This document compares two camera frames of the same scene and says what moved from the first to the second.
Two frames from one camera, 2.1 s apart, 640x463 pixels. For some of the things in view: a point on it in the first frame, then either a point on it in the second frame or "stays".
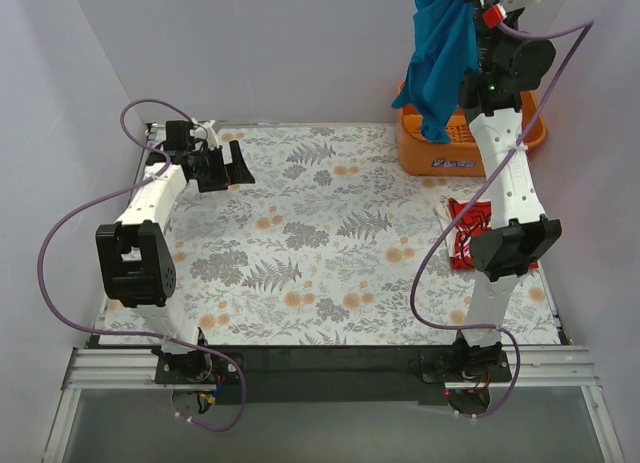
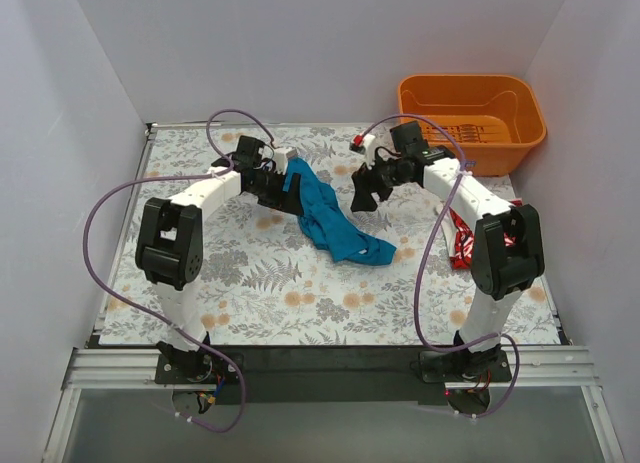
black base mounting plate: x=337 y=375 stays
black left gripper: x=218 y=170 -> x=288 y=196
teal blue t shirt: x=444 y=51 -> x=327 y=223
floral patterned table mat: x=336 y=243 stays
